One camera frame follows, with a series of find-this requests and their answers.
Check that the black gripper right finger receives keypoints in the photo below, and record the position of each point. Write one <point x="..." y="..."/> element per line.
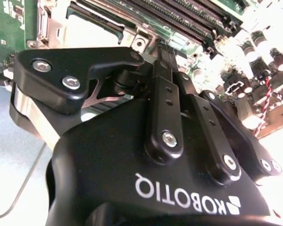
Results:
<point x="214" y="137"/>

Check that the metal socket cover frame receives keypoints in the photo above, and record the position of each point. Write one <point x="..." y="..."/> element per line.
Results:
<point x="57" y="30"/>

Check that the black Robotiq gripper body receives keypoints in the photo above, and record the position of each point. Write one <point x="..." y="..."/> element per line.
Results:
<point x="103" y="169"/>

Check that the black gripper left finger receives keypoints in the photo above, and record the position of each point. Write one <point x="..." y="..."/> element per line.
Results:
<point x="96" y="57"/>

